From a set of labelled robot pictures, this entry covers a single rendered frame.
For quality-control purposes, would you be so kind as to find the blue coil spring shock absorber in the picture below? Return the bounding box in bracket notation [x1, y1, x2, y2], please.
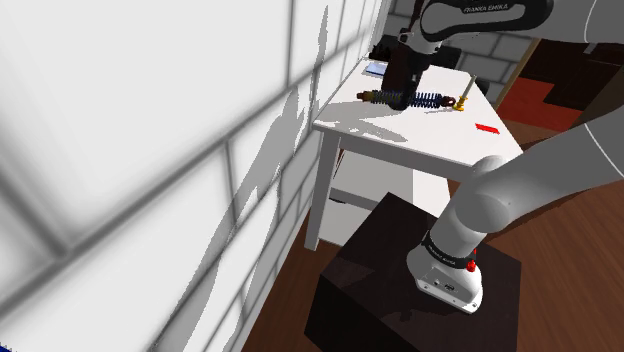
[356, 89, 457, 112]

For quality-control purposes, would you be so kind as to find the blue tablet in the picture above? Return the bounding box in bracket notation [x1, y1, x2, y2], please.
[362, 61, 391, 79]

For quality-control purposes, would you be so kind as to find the white table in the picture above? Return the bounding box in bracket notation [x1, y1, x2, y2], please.
[303, 54, 526, 253]

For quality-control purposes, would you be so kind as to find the grey stick with yellow base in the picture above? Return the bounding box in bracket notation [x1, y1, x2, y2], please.
[451, 74, 478, 113]

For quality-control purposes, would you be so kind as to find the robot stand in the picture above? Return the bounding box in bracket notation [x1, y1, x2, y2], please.
[303, 191, 523, 352]

